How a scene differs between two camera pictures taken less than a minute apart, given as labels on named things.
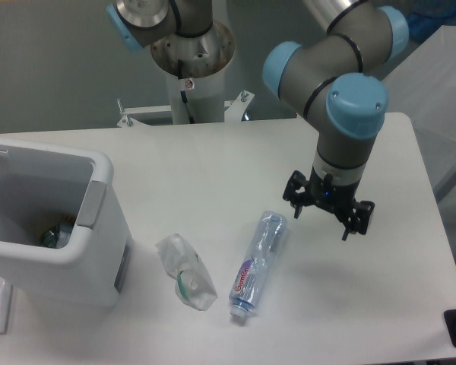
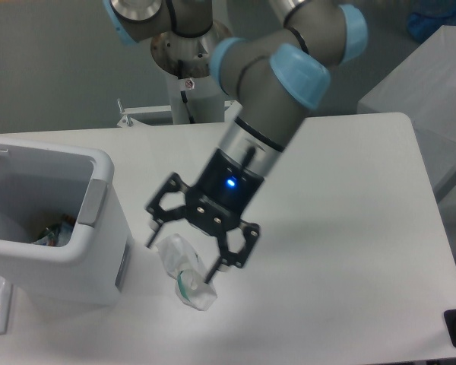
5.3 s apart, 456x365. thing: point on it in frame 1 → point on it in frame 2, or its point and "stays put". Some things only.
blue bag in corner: [425, 17] stays put
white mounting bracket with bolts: [237, 108] stays put
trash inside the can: [58, 236] stays put
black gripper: [324, 192] → [227, 186]
